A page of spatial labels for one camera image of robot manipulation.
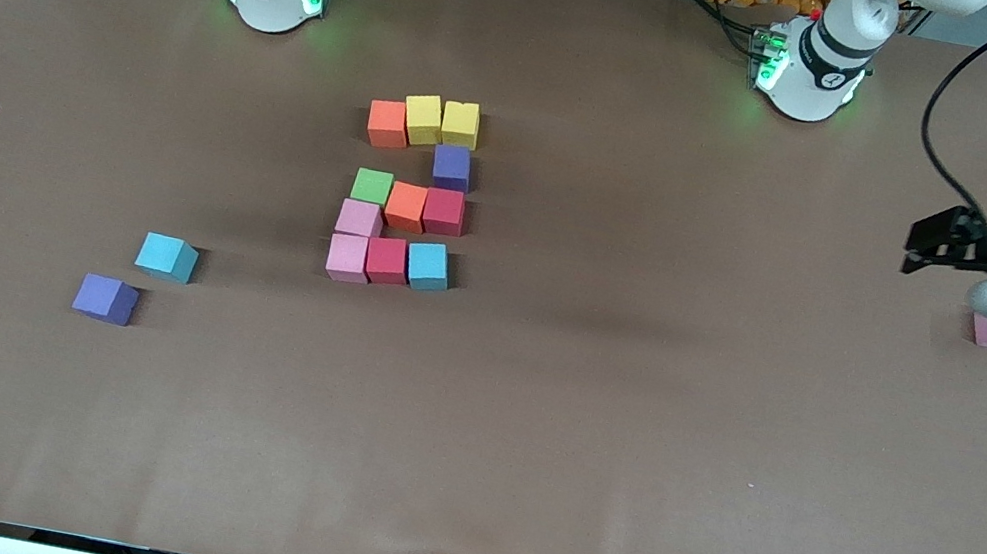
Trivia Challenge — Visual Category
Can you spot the purple foam cube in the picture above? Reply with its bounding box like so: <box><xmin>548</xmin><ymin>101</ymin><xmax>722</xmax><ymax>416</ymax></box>
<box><xmin>69</xmin><ymin>271</ymin><xmax>143</xmax><ymax>329</ymax></box>
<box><xmin>428</xmin><ymin>142</ymin><xmax>476</xmax><ymax>195</ymax></box>

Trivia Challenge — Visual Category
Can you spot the yellow foam cube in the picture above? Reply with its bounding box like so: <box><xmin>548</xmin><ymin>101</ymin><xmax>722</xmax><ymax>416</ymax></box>
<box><xmin>438</xmin><ymin>98</ymin><xmax>484</xmax><ymax>152</ymax></box>
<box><xmin>398</xmin><ymin>90</ymin><xmax>449</xmax><ymax>151</ymax></box>

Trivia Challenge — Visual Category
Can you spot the red foam cube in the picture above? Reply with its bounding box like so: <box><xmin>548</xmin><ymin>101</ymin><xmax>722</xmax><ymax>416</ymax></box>
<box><xmin>419</xmin><ymin>186</ymin><xmax>469</xmax><ymax>240</ymax></box>
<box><xmin>363</xmin><ymin>233</ymin><xmax>415</xmax><ymax>289</ymax></box>

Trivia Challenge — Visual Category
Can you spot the orange foam cube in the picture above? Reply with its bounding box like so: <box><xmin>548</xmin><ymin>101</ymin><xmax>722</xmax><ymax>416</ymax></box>
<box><xmin>365</xmin><ymin>97</ymin><xmax>415</xmax><ymax>153</ymax></box>
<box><xmin>382</xmin><ymin>181</ymin><xmax>431</xmax><ymax>235</ymax></box>

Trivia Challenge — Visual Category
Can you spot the brown paper table cover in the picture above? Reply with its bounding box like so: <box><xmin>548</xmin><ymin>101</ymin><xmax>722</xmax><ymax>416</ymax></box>
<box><xmin>0</xmin><ymin>0</ymin><xmax>987</xmax><ymax>554</ymax></box>

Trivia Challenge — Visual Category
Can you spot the blue foam cube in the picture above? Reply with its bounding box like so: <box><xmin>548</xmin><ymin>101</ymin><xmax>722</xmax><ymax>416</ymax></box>
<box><xmin>132</xmin><ymin>230</ymin><xmax>202</xmax><ymax>286</ymax></box>
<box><xmin>401</xmin><ymin>238</ymin><xmax>456</xmax><ymax>296</ymax></box>

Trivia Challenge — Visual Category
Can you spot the green foam cube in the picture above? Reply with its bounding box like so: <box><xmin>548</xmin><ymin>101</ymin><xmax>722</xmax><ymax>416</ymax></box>
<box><xmin>350</xmin><ymin>167</ymin><xmax>397</xmax><ymax>209</ymax></box>

